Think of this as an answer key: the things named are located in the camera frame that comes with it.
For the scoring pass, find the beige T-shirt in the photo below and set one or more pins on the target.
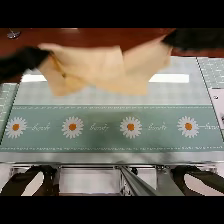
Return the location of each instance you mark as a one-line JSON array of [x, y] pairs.
[[100, 70]]

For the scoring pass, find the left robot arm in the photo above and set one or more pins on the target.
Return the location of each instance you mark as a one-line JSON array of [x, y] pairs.
[[18, 63]]

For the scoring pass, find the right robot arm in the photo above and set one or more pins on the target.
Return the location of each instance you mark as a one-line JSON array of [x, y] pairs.
[[196, 38]]

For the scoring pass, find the small silver round fitting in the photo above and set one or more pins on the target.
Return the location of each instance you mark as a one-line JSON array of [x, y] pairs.
[[13, 34]]

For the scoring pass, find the silver frame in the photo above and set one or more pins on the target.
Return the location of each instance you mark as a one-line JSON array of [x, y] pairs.
[[140, 186]]

